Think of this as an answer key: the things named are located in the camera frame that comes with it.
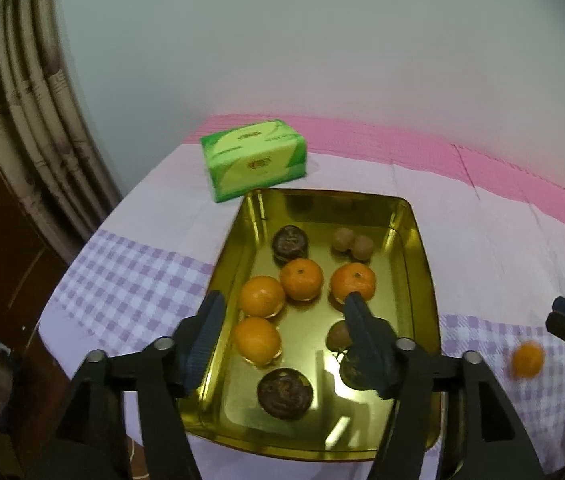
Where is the orange tangerine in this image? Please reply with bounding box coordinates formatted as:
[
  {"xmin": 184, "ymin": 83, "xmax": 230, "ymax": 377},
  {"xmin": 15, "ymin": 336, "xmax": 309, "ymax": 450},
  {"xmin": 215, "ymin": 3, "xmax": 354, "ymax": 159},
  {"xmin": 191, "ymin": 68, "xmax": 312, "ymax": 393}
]
[
  {"xmin": 511, "ymin": 340, "xmax": 545, "ymax": 379},
  {"xmin": 238, "ymin": 275, "xmax": 286, "ymax": 318},
  {"xmin": 232, "ymin": 316, "xmax": 283, "ymax": 366},
  {"xmin": 330, "ymin": 262, "xmax": 377, "ymax": 304},
  {"xmin": 279, "ymin": 258, "xmax": 324, "ymax": 301}
]

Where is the dark brown mangosteen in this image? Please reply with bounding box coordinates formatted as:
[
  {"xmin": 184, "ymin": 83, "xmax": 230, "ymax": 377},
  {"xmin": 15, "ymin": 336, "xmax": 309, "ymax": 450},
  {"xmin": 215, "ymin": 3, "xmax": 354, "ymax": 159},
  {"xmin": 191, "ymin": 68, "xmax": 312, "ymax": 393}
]
[
  {"xmin": 256, "ymin": 368, "xmax": 314, "ymax": 420},
  {"xmin": 339, "ymin": 348, "xmax": 371, "ymax": 391},
  {"xmin": 272, "ymin": 224, "xmax": 309, "ymax": 264}
]

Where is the small brown longan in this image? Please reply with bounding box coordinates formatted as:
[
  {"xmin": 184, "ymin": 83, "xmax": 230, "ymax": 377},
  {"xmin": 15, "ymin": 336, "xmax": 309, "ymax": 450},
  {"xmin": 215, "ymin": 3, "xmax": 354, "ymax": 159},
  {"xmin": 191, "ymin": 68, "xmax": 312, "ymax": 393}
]
[
  {"xmin": 326, "ymin": 320, "xmax": 353, "ymax": 352},
  {"xmin": 350, "ymin": 235, "xmax": 375, "ymax": 262},
  {"xmin": 331, "ymin": 226, "xmax": 356, "ymax": 252}
]

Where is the gold and red toffee tin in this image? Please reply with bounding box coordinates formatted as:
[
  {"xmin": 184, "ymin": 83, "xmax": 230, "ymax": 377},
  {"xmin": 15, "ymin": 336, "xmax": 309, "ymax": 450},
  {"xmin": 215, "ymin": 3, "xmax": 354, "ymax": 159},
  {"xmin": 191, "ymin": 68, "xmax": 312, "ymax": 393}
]
[{"xmin": 179, "ymin": 190, "xmax": 441, "ymax": 462}]

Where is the green tissue pack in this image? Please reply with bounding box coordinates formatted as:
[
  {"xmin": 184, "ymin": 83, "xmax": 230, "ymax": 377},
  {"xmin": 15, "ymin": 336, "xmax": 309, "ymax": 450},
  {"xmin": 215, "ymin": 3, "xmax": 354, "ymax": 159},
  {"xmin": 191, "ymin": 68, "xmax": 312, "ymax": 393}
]
[{"xmin": 200, "ymin": 119, "xmax": 307, "ymax": 203}]

